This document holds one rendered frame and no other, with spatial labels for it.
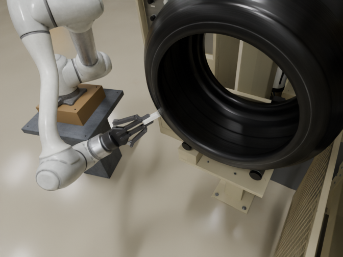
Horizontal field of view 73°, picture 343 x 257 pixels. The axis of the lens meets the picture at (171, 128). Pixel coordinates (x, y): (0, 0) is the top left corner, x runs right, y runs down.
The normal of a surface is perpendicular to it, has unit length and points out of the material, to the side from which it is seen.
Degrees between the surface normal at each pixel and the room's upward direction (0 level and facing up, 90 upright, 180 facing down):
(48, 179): 65
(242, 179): 0
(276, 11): 47
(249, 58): 90
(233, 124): 5
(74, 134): 0
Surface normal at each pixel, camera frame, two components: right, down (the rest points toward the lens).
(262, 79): -0.54, 0.63
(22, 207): -0.10, -0.70
